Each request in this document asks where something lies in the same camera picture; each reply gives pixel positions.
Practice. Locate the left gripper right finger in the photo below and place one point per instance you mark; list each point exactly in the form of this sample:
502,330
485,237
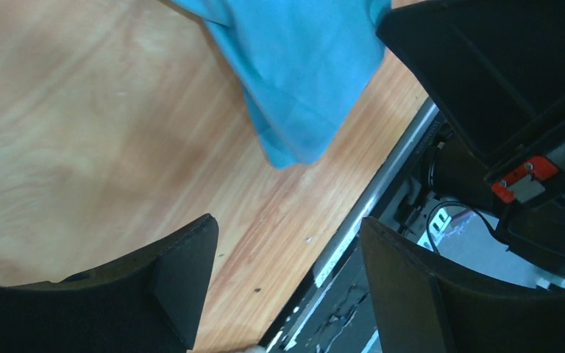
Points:
424,302

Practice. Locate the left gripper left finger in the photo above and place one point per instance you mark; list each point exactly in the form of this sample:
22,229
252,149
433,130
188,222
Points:
150,300

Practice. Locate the small blue cleaning cloth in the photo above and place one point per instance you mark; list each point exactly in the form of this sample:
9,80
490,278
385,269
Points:
302,66

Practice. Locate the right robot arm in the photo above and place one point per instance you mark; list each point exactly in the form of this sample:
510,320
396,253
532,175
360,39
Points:
496,72

